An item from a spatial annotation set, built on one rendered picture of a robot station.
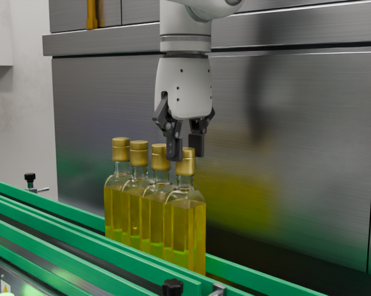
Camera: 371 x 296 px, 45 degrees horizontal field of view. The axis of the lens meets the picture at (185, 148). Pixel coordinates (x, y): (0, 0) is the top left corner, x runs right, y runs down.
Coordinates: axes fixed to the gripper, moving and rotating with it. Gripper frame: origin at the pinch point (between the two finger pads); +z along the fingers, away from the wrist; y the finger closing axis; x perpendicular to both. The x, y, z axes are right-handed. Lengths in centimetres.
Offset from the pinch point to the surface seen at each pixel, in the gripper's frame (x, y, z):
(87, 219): -34.4, -3.9, 21.3
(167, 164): -4.3, 0.0, 3.4
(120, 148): -16.3, 0.8, 1.9
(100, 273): -6.8, 13.4, 20.2
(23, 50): -300, -135, -30
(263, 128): 7.8, -12.1, -2.8
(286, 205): 12.9, -12.0, 10.3
